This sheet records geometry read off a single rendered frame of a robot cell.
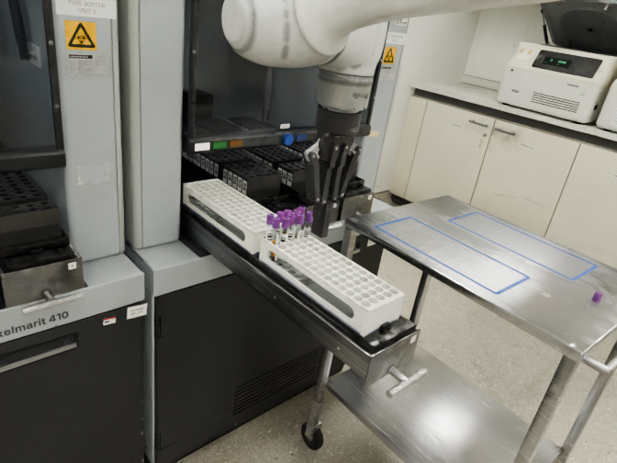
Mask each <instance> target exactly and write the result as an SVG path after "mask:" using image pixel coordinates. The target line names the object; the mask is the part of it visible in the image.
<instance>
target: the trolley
mask: <svg viewBox="0 0 617 463"><path fill-rule="evenodd" d="M344 225H345V230H344V235H343V239H342V249H341V254H342V255H343V256H345V257H346V258H348V259H350V260H351V261H352V258H353V249H354V245H355V240H356V235H357V233H359V234H361V235H362V236H364V237H365V238H367V239H368V240H370V241H372V242H373V243H376V244H377V245H379V246H381V247H383V248H384V249H386V250H388V251H389V252H391V253H392V254H394V255H396V256H398V257H399V258H401V259H403V260H404V261H406V262H408V263H409V264H411V265H414V266H415V267H417V268H419V270H421V271H422V274H421V281H420V284H419V287H418V291H417V294H416V298H415V300H414V304H413V308H412V311H411V315H410V317H409V320H410V321H411V322H413V323H414V324H416V327H417V326H418V322H419V319H420V316H421V310H422V307H423V303H424V301H425V297H426V294H427V290H428V287H429V284H430V281H431V277H434V278H435V279H437V280H439V281H440V282H442V283H444V284H445V285H446V286H448V287H450V288H452V289H454V290H455V291H457V292H459V293H461V294H462V295H464V296H466V297H467V298H469V299H471V300H473V301H474V302H476V303H477V304H479V305H481V306H482V307H484V308H486V309H487V310H489V311H492V312H493V313H495V314H497V315H498V316H500V317H501V318H502V319H504V320H506V321H508V322H510V323H512V324H513V325H515V326H517V327H518V328H520V329H522V330H524V331H525V332H527V333H528V334H530V335H532V336H533V337H535V338H537V339H539V340H540V341H542V342H544V343H545V344H548V345H549V346H551V347H553V348H554V349H555V350H557V351H559V352H560V353H562V354H563V356H562V358H561V360H560V362H559V365H558V367H557V369H556V371H555V374H554V376H553V378H552V380H551V382H550V384H549V386H548V388H547V391H546V393H545V395H544V397H543V399H542V402H541V404H540V406H539V408H538V410H537V412H536V415H535V416H534V418H533V421H532V423H531V425H529V424H527V423H526V422H525V421H524V420H523V419H521V418H520V417H518V416H517V415H516V414H514V413H513V412H511V411H510V410H508V409H507V408H505V407H504V406H503V405H501V404H500V403H499V402H497V401H495V400H494V399H493V398H491V397H490V396H488V395H487V393H485V392H484V391H483V390H481V389H479V388H478V387H477V386H475V385H474V384H472V383H471V382H470V381H468V380H467V379H466V378H464V377H462V376H461V375H460V374H458V373H457V372H455V371H454V370H453V369H451V368H450V367H448V366H447V365H446V364H445V363H444V362H442V361H441V360H439V359H438V358H437V357H435V356H433V355H432V354H431V353H429V352H428V351H427V350H425V349H424V348H422V347H421V346H420V345H418V344H417V345H416V348H415V352H414V355H413V358H412V360H410V361H409V362H408V363H407V364H405V365H403V366H402V367H399V368H398V371H399V372H401V373H402V374H403V375H405V376H406V377H408V376H410V375H411V374H413V373H414V372H416V371H418V370H419V369H421V368H422V367H424V368H425V369H426V370H427V375H426V376H424V377H423V378H421V379H419V380H418V381H416V382H415V383H413V384H412V385H411V386H409V387H408V388H406V389H405V390H403V391H401V392H400V393H399V394H398V395H396V396H395V397H393V398H392V399H390V398H388V397H387V395H386V391H387V390H389V389H390V388H392V387H393V386H395V385H396V384H398V383H399V381H398V380H396V379H395V378H393V377H392V376H391V375H390V374H388V375H387V376H385V377H383V378H382V379H380V380H379V381H377V382H376V383H374V384H372V385H371V386H369V387H367V388H366V389H364V390H363V388H364V384H365V379H363V378H362V377H361V376H359V375H358V374H357V373H356V372H355V371H353V370H352V369H351V368H350V369H348V370H346V371H344V372H342V373H341V374H339V375H337V376H335V377H333V378H330V379H328V376H329V372H330V367H331V359H332V352H330V351H329V350H328V349H327V348H326V347H324V346H323V347H322V352H321V357H320V366H319V371H318V376H317V381H316V386H315V391H314V396H313V401H312V406H311V411H310V416H309V421H307V422H305V423H303V424H302V426H301V434H302V438H303V440H304V442H305V444H306V445H307V446H308V447H309V448H310V449H312V450H318V449H319V448H321V447H322V446H323V434H322V432H321V430H320V428H321V424H322V422H321V421H320V414H321V409H322V404H323V400H324V395H325V390H326V389H327V390H328V391H329V392H330V393H331V394H332V395H333V396H334V397H336V398H337V399H338V400H339V401H340V402H341V403H342V404H343V405H344V406H345V407H346V408H347V409H348V410H349V411H350V412H351V413H352V414H354V415H355V416H356V417H357V418H358V419H359V420H360V421H361V422H362V423H363V424H364V425H365V426H366V427H367V428H368V429H369V430H370V431H371V432H372V433H374V434H375V435H376V436H377V437H378V438H379V439H380V440H381V441H382V442H383V443H384V444H385V445H386V446H387V447H388V448H389V449H390V450H392V451H393V452H394V453H395V454H396V455H397V456H398V457H399V458H400V459H401V460H402V461H403V462H404V463H567V461H568V459H569V457H570V455H571V453H572V452H573V450H574V448H575V446H576V444H577V442H578V440H579V438H580V437H581V435H582V433H583V431H584V429H585V427H586V425H587V424H588V422H589V419H590V417H591V415H592V414H593V412H594V411H595V409H596V407H597V405H598V403H599V401H600V398H601V397H602V395H603V393H604V391H605V390H606V388H607V386H608V384H609V383H610V381H611V378H612V376H613V374H614V372H615V370H616V368H617V340H616V342H615V344H614V346H613V348H612V350H611V352H610V354H609V356H608V358H607V360H606V362H605V363H604V364H602V363H601V362H600V361H598V360H596V359H595V358H593V357H591V356H589V355H588V354H589V353H590V352H591V351H592V350H593V349H594V348H596V347H597V346H598V345H599V344H600V343H602V342H603V341H604V340H605V339H606V338H607V337H609V336H610V335H611V334H612V333H613V332H615V331H616V330H617V269H616V268H614V267H612V266H609V265H606V264H604V263H602V262H600V261H598V260H595V259H593V258H591V257H589V256H586V255H584V254H581V253H579V252H577V251H575V250H572V249H570V248H568V247H565V246H564V245H562V244H560V243H556V242H554V241H551V240H549V239H547V238H545V237H543V236H541V235H539V234H536V233H534V232H532V231H528V230H526V229H524V228H522V227H520V226H518V225H515V224H513V223H511V222H509V221H506V220H504V219H501V218H499V217H497V216H495V215H492V214H490V213H488V212H485V211H484V210H482V209H478V208H476V207H474V206H471V205H469V204H467V203H465V202H463V201H461V200H459V199H456V198H453V197H451V196H448V195H446V196H442V197H438V198H431V199H427V200H423V201H419V202H415V203H410V204H407V205H403V206H398V207H394V208H391V209H383V210H379V211H375V212H371V213H367V214H363V215H359V216H355V217H351V218H347V219H345V223H344ZM596 291H599V292H601V293H602V294H603V295H602V298H601V300H600V302H595V301H593V300H592V297H593V295H594V293H595V292H596ZM580 362H582V363H584V364H586V365H587V366H589V367H592V368H593V369H595V370H597V371H598V372H600V373H599V375H598V377H597V379H596V381H595V383H594V385H593V387H592V389H591V391H590V393H589V395H588V397H587V398H586V400H585V402H584V404H583V406H582V408H581V410H580V412H579V414H578V417H577V419H576V421H575V422H574V423H573V425H572V427H571V429H570V431H569V433H568V435H567V438H566V440H565V442H564V444H563V445H562V447H560V446H558V445H557V444H556V443H554V442H553V441H551V440H550V439H549V438H547V437H546V436H544V435H545V433H546V431H547V429H548V427H549V425H550V423H551V422H552V419H553V417H554V415H555V412H556V410H557V408H558V406H559V404H560V402H561V400H562V399H563V397H564V395H565V393H566V391H567V388H568V385H569V383H570V381H571V379H572V378H573V376H574V374H575V372H576V370H577V368H578V365H579V363H580Z"/></svg>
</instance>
